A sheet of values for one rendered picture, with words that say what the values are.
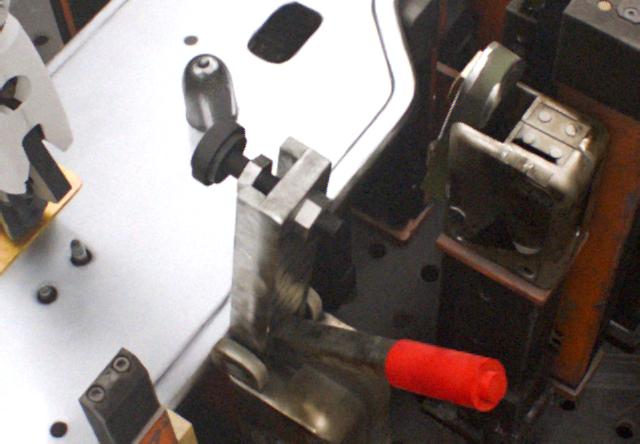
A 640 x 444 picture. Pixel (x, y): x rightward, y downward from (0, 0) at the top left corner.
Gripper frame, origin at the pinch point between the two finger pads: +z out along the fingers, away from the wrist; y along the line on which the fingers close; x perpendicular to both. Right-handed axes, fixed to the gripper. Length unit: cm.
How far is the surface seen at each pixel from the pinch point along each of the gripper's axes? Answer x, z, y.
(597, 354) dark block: -26, 32, -30
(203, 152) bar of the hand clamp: 0.8, -18.9, -18.0
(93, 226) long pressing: -2.1, 2.8, -4.3
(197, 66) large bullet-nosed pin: -12.3, -1.9, -4.9
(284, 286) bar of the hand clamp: 0.7, -11.2, -21.3
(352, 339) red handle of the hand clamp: -0.3, -7.6, -24.1
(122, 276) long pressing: -0.5, 2.8, -7.9
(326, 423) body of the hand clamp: 2.0, -2.2, -24.1
